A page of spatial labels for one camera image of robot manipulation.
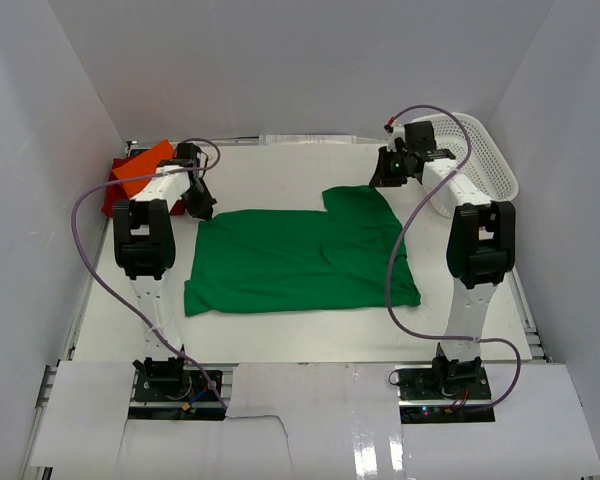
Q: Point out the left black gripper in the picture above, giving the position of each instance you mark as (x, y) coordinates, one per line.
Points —
(202, 210)

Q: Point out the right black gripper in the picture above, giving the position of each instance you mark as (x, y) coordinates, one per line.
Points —
(382, 177)

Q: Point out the green t shirt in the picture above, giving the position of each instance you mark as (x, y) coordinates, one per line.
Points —
(264, 261)

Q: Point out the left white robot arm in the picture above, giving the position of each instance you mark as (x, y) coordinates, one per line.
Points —
(154, 183)

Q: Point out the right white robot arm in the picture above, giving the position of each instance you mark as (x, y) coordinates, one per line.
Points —
(480, 252)

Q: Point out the orange folded t shirt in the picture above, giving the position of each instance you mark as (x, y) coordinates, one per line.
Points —
(141, 165)

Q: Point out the dark red folded t shirt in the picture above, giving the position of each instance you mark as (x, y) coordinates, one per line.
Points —
(115, 193)

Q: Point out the white perforated plastic basket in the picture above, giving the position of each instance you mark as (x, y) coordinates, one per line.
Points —
(487, 167)

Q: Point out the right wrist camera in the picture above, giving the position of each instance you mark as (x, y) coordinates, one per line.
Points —
(396, 136)

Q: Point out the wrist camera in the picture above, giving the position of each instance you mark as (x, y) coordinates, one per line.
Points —
(396, 136)
(188, 155)

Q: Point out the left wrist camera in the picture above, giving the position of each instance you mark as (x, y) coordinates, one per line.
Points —
(188, 155)

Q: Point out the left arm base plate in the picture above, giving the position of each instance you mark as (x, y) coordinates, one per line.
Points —
(180, 395)

